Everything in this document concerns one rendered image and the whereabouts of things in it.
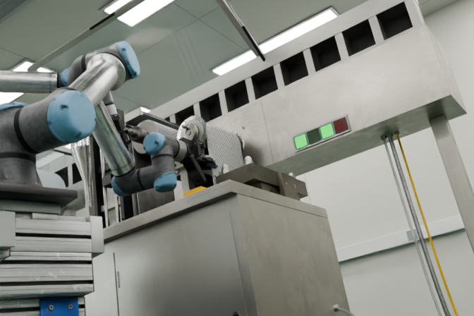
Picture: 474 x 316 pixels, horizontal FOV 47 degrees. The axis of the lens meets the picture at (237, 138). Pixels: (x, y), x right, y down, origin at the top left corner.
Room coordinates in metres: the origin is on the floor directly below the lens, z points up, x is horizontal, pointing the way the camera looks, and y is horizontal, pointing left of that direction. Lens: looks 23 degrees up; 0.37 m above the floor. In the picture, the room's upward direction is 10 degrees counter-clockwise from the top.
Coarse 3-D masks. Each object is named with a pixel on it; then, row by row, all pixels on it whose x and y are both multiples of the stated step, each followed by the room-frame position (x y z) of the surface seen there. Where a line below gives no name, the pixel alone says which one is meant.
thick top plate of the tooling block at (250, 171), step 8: (240, 168) 1.83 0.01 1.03; (248, 168) 1.81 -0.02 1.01; (256, 168) 1.82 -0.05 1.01; (264, 168) 1.87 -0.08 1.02; (216, 176) 1.88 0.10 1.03; (224, 176) 1.86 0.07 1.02; (232, 176) 1.85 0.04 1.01; (240, 176) 1.83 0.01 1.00; (248, 176) 1.81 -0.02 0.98; (256, 176) 1.81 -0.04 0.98; (264, 176) 1.86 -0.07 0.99; (272, 176) 1.92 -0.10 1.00; (248, 184) 1.86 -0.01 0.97; (272, 184) 1.91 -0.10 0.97; (296, 184) 2.07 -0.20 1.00; (304, 184) 2.13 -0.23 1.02; (304, 192) 2.12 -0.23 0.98
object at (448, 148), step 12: (432, 120) 1.98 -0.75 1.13; (444, 120) 1.96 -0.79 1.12; (444, 132) 1.97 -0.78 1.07; (444, 144) 1.98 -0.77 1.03; (456, 144) 2.01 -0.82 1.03; (444, 156) 1.98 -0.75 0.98; (456, 156) 1.96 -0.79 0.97; (456, 168) 1.97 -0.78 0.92; (456, 180) 1.98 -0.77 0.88; (468, 180) 2.00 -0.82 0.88; (456, 192) 1.98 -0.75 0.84; (468, 192) 1.96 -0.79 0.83; (468, 204) 1.97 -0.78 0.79; (468, 216) 1.98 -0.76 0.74; (468, 228) 1.98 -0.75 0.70
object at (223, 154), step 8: (208, 144) 1.94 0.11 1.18; (216, 144) 1.99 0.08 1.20; (216, 152) 1.98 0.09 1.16; (224, 152) 2.03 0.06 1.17; (232, 152) 2.08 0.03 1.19; (240, 152) 2.13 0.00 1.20; (216, 160) 1.97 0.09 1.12; (224, 160) 2.02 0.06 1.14; (232, 160) 2.07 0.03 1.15; (240, 160) 2.12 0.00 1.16; (232, 168) 2.06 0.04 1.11; (216, 184) 1.95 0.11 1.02
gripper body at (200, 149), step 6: (180, 138) 1.79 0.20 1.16; (186, 144) 1.78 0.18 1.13; (192, 144) 1.83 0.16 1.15; (198, 144) 1.83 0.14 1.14; (204, 144) 1.86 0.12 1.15; (192, 150) 1.83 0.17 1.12; (198, 150) 1.82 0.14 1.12; (204, 150) 1.87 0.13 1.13; (186, 156) 1.78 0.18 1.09; (198, 156) 1.83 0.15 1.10; (204, 156) 1.85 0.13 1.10; (198, 162) 1.85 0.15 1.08; (204, 162) 1.86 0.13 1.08
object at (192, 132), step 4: (188, 124) 1.94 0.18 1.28; (192, 124) 1.93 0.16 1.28; (184, 128) 1.96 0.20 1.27; (188, 128) 1.95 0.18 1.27; (192, 128) 1.94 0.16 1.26; (196, 128) 1.93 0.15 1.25; (184, 132) 1.96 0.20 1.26; (188, 132) 1.95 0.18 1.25; (192, 132) 1.94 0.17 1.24; (196, 132) 1.93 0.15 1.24; (184, 136) 1.96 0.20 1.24; (188, 136) 1.95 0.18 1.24; (192, 136) 1.94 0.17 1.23; (196, 136) 1.94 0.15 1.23; (192, 140) 1.95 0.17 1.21
